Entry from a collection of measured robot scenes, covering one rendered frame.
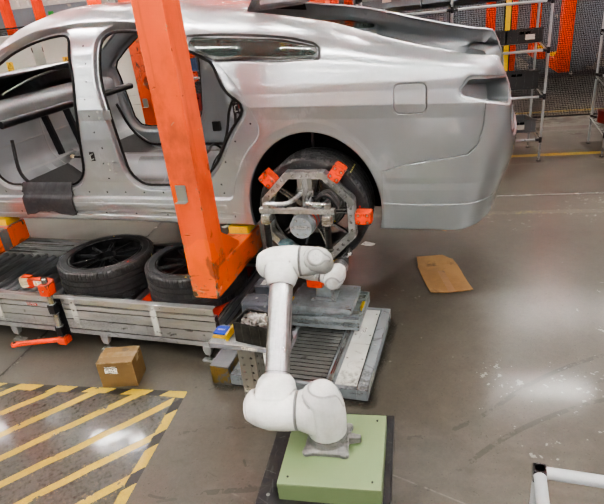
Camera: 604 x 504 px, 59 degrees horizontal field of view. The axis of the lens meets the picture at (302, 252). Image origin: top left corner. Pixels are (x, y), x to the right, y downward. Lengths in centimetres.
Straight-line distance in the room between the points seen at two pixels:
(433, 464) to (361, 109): 178
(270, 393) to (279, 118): 157
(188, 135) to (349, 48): 94
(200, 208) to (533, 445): 197
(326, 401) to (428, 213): 137
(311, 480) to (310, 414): 24
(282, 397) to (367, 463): 40
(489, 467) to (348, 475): 81
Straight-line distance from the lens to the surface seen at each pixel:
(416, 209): 304
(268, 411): 213
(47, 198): 412
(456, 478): 267
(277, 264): 226
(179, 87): 267
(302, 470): 218
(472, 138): 291
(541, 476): 136
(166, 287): 343
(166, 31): 265
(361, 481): 212
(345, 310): 334
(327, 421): 210
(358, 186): 301
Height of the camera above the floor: 198
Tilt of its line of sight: 25 degrees down
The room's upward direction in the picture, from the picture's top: 6 degrees counter-clockwise
